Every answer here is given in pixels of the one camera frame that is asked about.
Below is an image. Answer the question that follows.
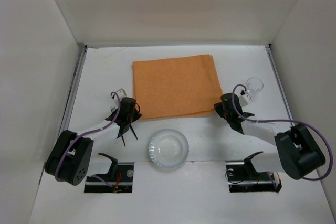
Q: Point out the clear plastic cup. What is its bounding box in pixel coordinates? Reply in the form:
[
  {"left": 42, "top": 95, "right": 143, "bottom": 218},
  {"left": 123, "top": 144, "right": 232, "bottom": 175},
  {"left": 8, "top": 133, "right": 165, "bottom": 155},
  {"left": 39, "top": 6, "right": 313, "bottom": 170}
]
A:
[{"left": 246, "top": 77, "right": 264, "bottom": 101}]

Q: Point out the orange cloth napkin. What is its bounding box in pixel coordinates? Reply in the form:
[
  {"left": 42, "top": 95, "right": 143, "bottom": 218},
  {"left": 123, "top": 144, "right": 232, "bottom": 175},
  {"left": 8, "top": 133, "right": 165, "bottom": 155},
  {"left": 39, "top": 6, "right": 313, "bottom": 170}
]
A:
[{"left": 133, "top": 54, "right": 223, "bottom": 120}]

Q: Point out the clear plastic plate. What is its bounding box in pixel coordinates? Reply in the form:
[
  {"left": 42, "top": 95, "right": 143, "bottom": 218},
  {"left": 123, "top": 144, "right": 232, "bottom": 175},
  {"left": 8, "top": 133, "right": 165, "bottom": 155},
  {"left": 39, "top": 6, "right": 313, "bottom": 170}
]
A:
[{"left": 148, "top": 129, "right": 189, "bottom": 170}]

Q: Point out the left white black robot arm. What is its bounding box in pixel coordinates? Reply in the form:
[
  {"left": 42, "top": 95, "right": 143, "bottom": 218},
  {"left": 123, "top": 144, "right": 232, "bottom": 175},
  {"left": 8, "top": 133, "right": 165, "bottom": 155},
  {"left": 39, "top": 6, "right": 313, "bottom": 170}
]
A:
[{"left": 44, "top": 93, "right": 141, "bottom": 186}]

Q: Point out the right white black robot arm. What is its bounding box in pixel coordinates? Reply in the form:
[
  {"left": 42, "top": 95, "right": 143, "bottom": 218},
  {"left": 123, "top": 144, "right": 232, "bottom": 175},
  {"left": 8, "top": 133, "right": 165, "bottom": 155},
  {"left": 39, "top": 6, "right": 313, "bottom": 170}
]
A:
[{"left": 214, "top": 93, "right": 326, "bottom": 180}]

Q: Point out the black plastic knife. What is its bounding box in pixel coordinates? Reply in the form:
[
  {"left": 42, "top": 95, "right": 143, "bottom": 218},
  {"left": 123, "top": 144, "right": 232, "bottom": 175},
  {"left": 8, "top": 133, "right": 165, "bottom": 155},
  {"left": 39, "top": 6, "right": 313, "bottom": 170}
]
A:
[{"left": 130, "top": 125, "right": 138, "bottom": 140}]

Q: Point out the black plastic fork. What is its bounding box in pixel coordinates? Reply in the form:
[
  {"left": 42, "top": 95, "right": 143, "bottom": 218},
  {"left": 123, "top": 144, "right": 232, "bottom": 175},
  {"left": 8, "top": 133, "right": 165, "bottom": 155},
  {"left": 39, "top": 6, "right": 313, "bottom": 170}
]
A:
[{"left": 108, "top": 106, "right": 126, "bottom": 146}]

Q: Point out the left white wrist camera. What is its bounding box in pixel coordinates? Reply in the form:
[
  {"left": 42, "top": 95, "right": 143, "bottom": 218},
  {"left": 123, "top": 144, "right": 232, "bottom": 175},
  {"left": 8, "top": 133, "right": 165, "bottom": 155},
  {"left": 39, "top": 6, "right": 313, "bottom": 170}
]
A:
[{"left": 110, "top": 88, "right": 127, "bottom": 107}]

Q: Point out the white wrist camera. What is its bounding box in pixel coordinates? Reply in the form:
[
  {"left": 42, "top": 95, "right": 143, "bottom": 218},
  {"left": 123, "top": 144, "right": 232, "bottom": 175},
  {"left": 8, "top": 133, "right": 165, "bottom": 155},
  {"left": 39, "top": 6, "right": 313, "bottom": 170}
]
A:
[
  {"left": 238, "top": 90, "right": 252, "bottom": 108},
  {"left": 110, "top": 88, "right": 127, "bottom": 107}
]

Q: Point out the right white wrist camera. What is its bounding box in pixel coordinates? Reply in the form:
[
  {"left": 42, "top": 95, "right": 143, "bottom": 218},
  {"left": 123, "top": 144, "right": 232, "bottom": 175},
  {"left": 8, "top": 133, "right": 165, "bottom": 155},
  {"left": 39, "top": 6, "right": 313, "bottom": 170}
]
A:
[{"left": 238, "top": 90, "right": 252, "bottom": 108}]

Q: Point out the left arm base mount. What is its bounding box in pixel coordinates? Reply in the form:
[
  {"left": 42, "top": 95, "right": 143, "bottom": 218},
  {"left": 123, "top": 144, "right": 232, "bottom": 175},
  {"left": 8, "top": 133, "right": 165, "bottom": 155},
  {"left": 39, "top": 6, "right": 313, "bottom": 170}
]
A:
[{"left": 83, "top": 153, "right": 134, "bottom": 194}]

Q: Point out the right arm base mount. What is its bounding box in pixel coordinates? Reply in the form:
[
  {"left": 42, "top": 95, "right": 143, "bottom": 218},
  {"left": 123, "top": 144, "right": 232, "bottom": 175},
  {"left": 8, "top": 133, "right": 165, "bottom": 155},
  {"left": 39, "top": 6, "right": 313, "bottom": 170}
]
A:
[{"left": 225, "top": 151, "right": 282, "bottom": 193}]

